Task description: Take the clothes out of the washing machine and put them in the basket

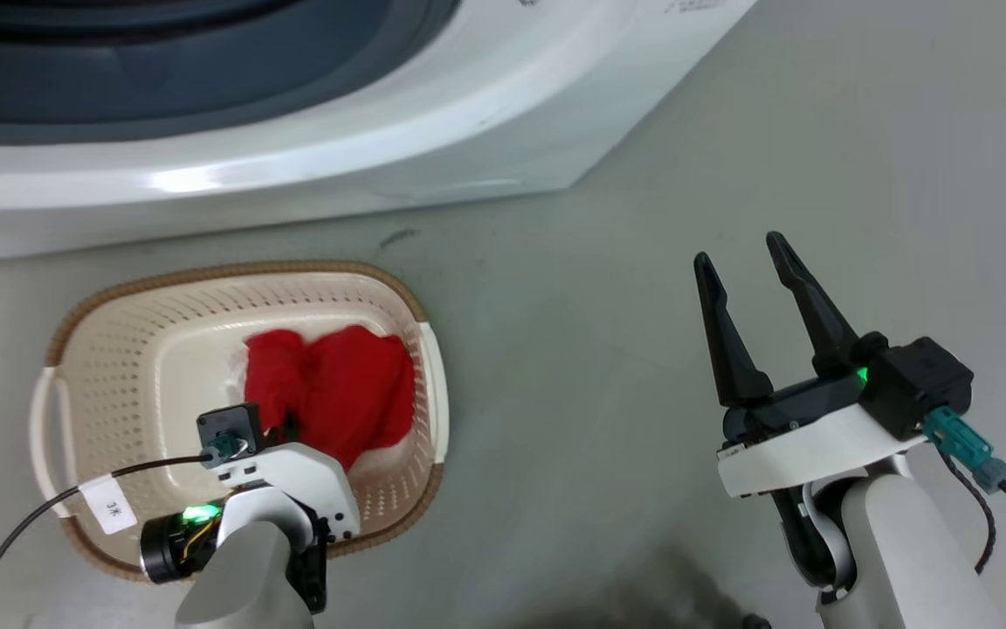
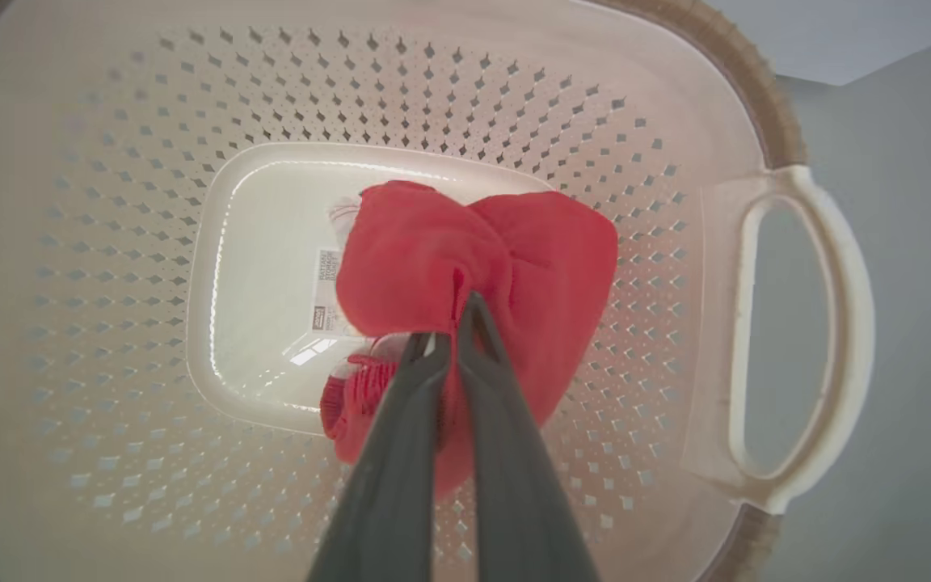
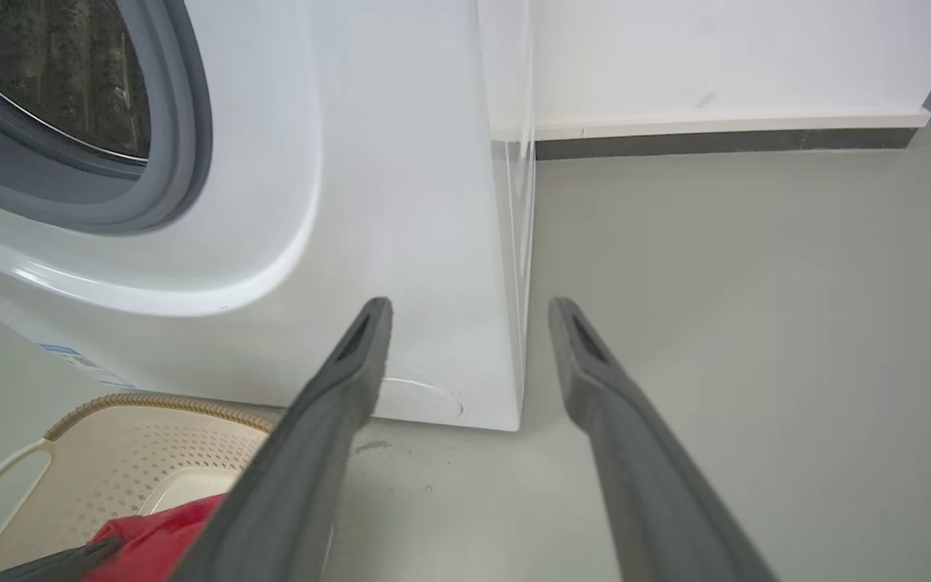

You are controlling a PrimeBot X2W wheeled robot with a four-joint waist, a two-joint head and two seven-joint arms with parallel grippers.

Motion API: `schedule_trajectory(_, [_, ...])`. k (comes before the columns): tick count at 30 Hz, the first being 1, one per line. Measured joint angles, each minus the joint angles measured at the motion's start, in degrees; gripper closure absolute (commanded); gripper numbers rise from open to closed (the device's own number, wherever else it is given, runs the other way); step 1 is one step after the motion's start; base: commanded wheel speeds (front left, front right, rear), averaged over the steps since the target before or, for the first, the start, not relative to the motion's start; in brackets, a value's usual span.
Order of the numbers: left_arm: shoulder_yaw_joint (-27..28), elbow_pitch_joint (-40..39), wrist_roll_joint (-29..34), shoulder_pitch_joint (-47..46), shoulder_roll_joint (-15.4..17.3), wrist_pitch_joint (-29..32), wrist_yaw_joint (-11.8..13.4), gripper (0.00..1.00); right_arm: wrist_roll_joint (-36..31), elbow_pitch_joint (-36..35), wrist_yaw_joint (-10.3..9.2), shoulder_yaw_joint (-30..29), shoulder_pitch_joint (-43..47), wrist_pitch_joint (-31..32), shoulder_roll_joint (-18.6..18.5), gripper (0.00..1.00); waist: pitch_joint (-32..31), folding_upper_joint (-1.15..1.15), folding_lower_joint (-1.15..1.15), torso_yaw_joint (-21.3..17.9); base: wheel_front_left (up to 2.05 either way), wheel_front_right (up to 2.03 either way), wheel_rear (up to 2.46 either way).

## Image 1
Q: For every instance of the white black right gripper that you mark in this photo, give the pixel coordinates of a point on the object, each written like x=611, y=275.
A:
x=809, y=445

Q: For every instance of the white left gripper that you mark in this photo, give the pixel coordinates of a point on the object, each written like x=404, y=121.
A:
x=306, y=476

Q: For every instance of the red garment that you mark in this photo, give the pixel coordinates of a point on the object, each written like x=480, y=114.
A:
x=350, y=384

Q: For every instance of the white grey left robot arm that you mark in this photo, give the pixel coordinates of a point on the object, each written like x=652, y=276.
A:
x=241, y=559

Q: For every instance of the beige perforated laundry basket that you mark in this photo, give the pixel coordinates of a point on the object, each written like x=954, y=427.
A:
x=145, y=349

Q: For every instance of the white washing machine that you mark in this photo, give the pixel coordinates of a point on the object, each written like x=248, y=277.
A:
x=555, y=105

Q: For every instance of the dark round washing machine door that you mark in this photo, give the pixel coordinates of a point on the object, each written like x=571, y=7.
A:
x=162, y=70

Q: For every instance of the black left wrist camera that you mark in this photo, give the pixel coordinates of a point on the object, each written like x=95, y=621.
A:
x=230, y=430

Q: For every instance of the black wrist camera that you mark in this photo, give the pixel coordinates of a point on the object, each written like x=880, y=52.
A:
x=230, y=430
x=918, y=380

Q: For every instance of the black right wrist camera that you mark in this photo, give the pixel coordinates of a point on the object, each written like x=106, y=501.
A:
x=918, y=380

